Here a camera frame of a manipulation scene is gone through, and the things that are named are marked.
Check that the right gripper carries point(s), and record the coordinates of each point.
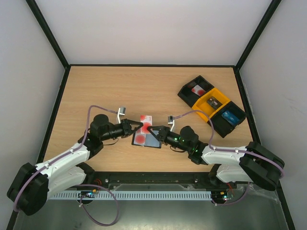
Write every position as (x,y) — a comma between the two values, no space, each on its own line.
(162,134)

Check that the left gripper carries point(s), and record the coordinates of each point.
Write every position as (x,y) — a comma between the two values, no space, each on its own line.
(129,131)

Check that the black card holder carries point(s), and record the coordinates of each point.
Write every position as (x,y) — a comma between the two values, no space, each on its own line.
(145,140)

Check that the red dotted white card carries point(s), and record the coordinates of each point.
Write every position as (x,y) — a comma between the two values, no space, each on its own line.
(147,122)

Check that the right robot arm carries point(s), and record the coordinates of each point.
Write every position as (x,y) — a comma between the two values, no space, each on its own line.
(252,163)

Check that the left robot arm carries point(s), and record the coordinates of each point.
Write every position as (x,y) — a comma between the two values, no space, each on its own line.
(33,185)

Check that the dark card in yellow bin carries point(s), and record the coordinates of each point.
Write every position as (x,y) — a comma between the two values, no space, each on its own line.
(214,103)

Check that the blue card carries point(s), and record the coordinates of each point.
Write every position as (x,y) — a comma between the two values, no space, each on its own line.
(230,118)

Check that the black bin far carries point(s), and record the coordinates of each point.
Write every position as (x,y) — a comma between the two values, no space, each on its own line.
(188,96)

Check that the black bin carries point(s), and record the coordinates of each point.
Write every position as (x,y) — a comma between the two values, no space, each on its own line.
(221,126)
(188,96)

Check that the yellow bin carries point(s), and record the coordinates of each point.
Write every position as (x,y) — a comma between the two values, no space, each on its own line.
(202,104)

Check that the black bin near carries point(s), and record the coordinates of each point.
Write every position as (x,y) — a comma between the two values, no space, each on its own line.
(221,126)

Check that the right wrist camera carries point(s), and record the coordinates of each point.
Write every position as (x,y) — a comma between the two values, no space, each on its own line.
(171,122)

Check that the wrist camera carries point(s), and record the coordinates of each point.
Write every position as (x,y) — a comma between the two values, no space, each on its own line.
(120,113)
(171,122)

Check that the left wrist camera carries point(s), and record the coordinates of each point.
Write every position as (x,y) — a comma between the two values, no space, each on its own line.
(120,113)

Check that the black front rail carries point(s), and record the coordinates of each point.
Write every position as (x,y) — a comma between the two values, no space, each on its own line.
(199,180)

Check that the white slotted cable duct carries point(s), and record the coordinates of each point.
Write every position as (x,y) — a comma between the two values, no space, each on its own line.
(136,195)

